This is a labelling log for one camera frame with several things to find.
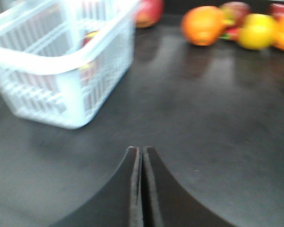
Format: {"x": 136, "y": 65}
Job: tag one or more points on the light blue plastic basket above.
{"x": 57, "y": 37}

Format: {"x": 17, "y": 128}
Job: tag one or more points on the orange left with nub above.
{"x": 203, "y": 25}

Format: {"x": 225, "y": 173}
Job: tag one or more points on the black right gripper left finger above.
{"x": 117, "y": 203}

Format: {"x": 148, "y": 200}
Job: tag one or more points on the red apple back centre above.
{"x": 149, "y": 13}

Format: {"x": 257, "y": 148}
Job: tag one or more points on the red yellow apple back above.
{"x": 235, "y": 13}

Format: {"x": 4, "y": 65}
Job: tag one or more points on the dark red apple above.
{"x": 45, "y": 82}
{"x": 91, "y": 82}

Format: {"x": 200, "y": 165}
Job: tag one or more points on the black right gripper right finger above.
{"x": 165, "y": 203}

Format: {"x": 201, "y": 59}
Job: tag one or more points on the black wooden produce stand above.
{"x": 215, "y": 115}

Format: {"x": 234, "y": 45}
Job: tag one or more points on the yellow apple centre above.
{"x": 257, "y": 32}

